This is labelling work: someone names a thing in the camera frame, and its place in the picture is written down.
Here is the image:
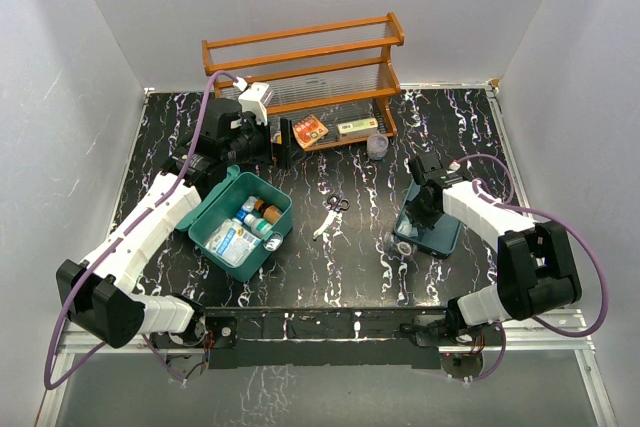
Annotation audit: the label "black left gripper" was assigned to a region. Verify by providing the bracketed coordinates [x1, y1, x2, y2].
[223, 110, 305, 170]

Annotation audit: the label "white blue card packet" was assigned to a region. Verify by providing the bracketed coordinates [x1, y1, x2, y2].
[398, 219, 418, 237]

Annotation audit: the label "blue divided tray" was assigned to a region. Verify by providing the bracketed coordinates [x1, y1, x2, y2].
[393, 181, 462, 258]

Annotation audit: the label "brown orange-capped syrup bottle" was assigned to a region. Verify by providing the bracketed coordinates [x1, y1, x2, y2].
[254, 199, 282, 224]

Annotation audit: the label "blue white small tube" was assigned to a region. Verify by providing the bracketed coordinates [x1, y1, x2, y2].
[235, 196, 258, 222]

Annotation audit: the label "green medicine kit box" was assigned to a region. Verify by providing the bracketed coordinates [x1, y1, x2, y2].
[177, 166, 293, 282]

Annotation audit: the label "white green medicine bottle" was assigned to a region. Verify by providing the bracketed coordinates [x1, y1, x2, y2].
[243, 213, 273, 238]

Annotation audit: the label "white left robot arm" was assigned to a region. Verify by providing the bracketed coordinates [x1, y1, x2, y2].
[56, 98, 293, 348]

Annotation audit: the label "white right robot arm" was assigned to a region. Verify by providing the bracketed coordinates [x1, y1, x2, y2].
[405, 154, 582, 344]

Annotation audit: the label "orange patterned medicine box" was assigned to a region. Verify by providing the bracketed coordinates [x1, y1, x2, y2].
[293, 114, 329, 149]

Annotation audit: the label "cream long medicine box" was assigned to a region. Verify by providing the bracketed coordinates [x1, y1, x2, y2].
[337, 117, 378, 141]

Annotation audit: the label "orange wooden shelf rack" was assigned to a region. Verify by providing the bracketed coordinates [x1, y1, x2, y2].
[201, 12, 405, 151]

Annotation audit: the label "clear round plastic jar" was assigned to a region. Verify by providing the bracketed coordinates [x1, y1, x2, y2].
[366, 133, 389, 161]

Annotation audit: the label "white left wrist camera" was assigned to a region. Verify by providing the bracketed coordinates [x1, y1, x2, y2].
[233, 77, 274, 126]

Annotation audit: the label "black handled scissors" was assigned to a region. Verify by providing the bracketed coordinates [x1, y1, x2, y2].
[312, 194, 350, 241]

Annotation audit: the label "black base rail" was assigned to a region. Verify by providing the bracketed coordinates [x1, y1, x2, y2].
[134, 304, 506, 373]

